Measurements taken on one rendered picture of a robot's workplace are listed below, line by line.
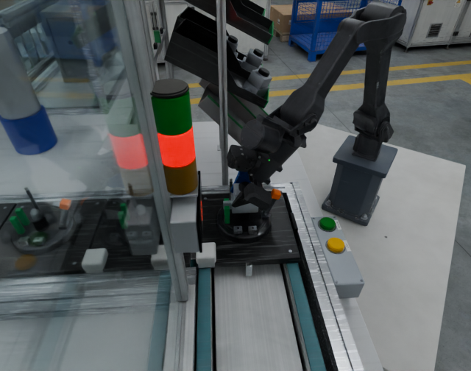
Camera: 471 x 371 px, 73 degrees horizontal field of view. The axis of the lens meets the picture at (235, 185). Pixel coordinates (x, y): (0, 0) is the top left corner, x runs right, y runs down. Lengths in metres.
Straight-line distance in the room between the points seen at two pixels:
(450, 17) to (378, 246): 5.42
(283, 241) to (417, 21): 5.27
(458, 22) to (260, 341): 5.98
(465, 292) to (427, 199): 1.08
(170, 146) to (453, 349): 1.78
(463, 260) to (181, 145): 2.13
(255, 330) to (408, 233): 0.57
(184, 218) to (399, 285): 0.63
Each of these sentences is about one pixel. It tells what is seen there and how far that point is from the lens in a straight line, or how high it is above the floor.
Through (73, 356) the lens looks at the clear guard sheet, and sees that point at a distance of 0.22.
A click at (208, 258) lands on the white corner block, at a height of 0.99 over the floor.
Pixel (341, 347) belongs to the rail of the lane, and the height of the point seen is 0.96.
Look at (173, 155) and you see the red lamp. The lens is 0.43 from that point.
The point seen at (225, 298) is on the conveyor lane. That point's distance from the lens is 0.76.
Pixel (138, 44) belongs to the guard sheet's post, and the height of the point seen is 1.47.
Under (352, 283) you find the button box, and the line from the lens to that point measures 0.78.
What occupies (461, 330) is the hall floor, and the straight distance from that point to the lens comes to 2.08.
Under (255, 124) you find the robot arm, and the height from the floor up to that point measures 1.27.
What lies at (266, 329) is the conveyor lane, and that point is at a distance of 0.73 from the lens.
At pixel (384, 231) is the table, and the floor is 0.86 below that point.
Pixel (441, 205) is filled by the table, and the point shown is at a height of 0.86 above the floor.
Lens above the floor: 1.57
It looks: 40 degrees down
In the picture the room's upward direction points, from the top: straight up
